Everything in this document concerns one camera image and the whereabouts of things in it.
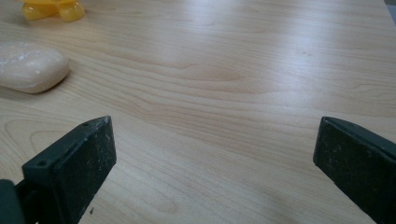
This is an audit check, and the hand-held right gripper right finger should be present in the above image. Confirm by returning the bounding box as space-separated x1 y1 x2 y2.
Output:
312 116 396 224

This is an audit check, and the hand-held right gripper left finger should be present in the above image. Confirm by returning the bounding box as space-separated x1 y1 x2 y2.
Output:
15 115 118 224

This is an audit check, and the white soap bar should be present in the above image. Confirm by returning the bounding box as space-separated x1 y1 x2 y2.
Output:
0 41 71 94

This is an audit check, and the yellow plastic soap holder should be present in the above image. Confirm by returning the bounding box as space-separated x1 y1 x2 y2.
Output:
17 0 86 23

